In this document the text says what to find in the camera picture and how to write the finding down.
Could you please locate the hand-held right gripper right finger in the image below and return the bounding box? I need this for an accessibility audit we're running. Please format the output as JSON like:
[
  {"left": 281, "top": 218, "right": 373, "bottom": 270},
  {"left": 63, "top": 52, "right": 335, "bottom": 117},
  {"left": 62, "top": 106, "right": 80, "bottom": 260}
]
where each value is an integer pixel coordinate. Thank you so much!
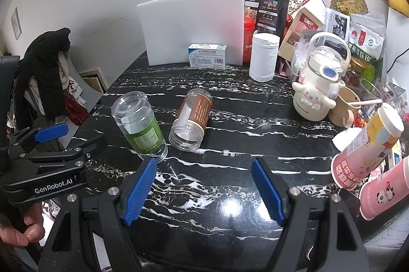
[{"left": 251, "top": 158, "right": 371, "bottom": 272}]

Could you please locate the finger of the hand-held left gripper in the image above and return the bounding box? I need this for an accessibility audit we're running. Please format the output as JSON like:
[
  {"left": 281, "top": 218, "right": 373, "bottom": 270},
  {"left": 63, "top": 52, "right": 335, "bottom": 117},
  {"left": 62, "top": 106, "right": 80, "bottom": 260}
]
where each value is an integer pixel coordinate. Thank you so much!
[
  {"left": 62, "top": 135, "right": 108, "bottom": 164},
  {"left": 6, "top": 123, "right": 70, "bottom": 161}
]

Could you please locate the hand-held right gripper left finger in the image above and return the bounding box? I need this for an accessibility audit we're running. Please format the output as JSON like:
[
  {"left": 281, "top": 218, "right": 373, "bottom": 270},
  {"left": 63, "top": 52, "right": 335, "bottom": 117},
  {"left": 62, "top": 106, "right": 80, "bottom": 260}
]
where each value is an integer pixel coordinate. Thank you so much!
[{"left": 38, "top": 158, "right": 158, "bottom": 272}]

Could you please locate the clear cup brown label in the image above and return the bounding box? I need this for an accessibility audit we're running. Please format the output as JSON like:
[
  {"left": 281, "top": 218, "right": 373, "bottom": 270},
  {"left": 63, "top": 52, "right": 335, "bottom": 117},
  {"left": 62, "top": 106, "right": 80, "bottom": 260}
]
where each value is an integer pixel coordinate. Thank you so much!
[{"left": 168, "top": 88, "right": 213, "bottom": 152}]

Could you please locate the clear cup green label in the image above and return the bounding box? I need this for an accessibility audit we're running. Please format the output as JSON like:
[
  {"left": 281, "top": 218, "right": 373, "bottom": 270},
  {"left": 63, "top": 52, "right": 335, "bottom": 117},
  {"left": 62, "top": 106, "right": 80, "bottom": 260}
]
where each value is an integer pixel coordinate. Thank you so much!
[{"left": 111, "top": 92, "right": 168, "bottom": 163}]

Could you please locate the pink yellow paper cup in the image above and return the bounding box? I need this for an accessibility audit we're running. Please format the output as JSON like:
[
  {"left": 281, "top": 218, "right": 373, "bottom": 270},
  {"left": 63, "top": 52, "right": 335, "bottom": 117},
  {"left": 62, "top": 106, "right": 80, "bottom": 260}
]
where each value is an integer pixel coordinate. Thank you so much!
[{"left": 331, "top": 102, "right": 405, "bottom": 190}]

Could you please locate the person's left hand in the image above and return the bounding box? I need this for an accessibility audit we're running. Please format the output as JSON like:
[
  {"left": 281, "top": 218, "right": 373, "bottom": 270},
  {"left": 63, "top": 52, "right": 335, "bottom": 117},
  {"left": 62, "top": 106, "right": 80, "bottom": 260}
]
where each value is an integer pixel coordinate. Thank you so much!
[{"left": 0, "top": 204, "right": 47, "bottom": 247}]

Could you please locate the red plaid cloth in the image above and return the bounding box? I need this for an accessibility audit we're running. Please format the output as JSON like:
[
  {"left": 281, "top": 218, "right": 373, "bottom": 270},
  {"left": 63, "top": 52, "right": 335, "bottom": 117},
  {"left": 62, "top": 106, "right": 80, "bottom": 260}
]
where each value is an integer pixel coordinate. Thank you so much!
[{"left": 62, "top": 88, "right": 90, "bottom": 128}]

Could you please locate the black jacket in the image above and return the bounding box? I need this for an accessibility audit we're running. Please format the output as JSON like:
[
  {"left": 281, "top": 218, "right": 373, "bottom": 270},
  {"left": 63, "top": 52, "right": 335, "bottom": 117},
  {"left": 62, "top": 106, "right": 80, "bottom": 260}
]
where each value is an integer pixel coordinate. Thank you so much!
[{"left": 14, "top": 27, "right": 72, "bottom": 120}]

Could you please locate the beige mug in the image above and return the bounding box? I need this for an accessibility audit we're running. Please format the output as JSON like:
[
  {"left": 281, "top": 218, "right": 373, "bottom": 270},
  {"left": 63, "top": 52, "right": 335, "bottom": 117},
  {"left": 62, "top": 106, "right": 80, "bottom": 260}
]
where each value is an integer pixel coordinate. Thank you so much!
[{"left": 329, "top": 87, "right": 362, "bottom": 128}]

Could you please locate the pink panda tumbler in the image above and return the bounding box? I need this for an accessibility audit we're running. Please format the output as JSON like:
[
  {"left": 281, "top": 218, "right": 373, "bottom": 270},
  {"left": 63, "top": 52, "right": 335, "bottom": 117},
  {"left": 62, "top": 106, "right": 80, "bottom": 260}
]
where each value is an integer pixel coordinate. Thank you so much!
[{"left": 359, "top": 156, "right": 409, "bottom": 221}]

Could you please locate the white cartoon dog water bottle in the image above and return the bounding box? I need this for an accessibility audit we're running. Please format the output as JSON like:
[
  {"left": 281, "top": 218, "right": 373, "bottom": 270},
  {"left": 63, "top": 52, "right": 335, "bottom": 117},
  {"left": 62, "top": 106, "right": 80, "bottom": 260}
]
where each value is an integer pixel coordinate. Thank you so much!
[{"left": 292, "top": 32, "right": 351, "bottom": 120}]

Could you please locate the white spoon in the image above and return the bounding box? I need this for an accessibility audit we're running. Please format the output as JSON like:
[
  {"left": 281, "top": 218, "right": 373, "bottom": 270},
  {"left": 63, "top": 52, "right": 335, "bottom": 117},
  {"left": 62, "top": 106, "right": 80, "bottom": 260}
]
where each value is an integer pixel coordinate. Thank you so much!
[{"left": 348, "top": 100, "right": 383, "bottom": 107}]

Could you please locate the white toilet paper roll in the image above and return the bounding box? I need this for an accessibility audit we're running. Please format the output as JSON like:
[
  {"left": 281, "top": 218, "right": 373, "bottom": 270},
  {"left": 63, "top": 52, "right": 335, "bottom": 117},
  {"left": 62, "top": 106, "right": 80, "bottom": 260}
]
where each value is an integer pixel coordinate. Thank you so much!
[{"left": 249, "top": 32, "right": 280, "bottom": 83}]

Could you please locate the blue white medicine box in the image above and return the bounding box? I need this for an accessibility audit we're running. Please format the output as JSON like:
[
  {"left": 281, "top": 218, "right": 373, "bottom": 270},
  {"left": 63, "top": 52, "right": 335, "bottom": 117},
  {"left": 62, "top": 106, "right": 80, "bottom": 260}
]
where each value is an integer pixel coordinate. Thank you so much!
[{"left": 188, "top": 44, "right": 228, "bottom": 69}]

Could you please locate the white foam board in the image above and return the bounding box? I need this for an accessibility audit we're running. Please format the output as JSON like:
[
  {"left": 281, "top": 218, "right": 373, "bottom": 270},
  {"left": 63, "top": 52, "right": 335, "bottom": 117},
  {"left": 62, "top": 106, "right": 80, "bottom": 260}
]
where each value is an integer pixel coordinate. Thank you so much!
[{"left": 137, "top": 0, "right": 246, "bottom": 67}]

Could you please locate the glass jar gold lid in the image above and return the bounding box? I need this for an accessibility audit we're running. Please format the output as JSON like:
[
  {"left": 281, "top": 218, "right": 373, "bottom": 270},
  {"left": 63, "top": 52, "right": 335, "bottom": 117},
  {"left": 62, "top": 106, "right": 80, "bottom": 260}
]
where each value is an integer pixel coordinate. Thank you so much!
[{"left": 349, "top": 57, "right": 369, "bottom": 85}]

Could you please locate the red canister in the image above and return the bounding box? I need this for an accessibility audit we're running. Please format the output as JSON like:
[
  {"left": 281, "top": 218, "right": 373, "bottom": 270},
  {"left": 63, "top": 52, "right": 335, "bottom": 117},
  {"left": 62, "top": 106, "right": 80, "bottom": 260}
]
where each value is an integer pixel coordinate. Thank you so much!
[{"left": 242, "top": 16, "right": 256, "bottom": 64}]

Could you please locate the brown kraft snack bag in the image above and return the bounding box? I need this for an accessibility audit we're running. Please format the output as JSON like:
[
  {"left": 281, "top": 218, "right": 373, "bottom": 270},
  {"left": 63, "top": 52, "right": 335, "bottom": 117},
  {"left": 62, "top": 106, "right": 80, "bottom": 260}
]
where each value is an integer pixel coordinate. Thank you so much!
[{"left": 278, "top": 7, "right": 325, "bottom": 62}]

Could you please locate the white pouch green label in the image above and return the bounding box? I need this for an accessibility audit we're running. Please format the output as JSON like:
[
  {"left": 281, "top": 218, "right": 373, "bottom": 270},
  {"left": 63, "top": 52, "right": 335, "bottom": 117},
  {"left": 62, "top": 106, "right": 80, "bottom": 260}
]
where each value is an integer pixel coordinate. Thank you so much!
[{"left": 348, "top": 12, "right": 386, "bottom": 62}]

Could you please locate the black white photo packet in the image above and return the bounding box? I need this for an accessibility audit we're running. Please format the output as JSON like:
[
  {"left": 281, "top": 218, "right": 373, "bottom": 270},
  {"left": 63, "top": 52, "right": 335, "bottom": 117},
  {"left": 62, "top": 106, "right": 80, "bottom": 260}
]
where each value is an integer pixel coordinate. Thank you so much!
[{"left": 324, "top": 8, "right": 351, "bottom": 43}]

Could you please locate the black coffee bag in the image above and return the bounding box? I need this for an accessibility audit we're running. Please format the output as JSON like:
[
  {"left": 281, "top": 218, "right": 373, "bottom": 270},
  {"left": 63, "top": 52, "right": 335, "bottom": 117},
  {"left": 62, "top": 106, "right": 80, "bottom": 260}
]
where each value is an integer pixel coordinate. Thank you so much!
[{"left": 244, "top": 0, "right": 291, "bottom": 38}]

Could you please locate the round woven fan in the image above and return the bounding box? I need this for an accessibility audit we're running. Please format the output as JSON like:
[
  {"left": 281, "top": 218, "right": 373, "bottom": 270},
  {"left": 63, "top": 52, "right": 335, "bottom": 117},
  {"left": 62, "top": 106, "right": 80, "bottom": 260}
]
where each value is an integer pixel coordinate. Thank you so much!
[{"left": 330, "top": 0, "right": 369, "bottom": 16}]

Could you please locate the wooden frame panel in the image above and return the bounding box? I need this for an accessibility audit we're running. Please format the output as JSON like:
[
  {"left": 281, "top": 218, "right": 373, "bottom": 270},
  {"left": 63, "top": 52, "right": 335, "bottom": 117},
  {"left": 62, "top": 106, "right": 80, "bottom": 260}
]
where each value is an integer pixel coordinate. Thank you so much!
[{"left": 78, "top": 67, "right": 108, "bottom": 94}]

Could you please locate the white wall switch plate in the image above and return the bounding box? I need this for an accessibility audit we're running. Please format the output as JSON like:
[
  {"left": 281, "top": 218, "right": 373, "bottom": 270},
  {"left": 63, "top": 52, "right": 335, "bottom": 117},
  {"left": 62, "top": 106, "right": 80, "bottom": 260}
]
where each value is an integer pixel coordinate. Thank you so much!
[{"left": 11, "top": 7, "right": 22, "bottom": 41}]

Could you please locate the black cable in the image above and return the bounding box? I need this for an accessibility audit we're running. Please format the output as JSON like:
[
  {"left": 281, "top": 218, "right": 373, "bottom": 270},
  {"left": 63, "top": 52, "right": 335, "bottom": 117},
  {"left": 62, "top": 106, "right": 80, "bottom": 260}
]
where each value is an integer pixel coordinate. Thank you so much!
[{"left": 384, "top": 48, "right": 409, "bottom": 75}]

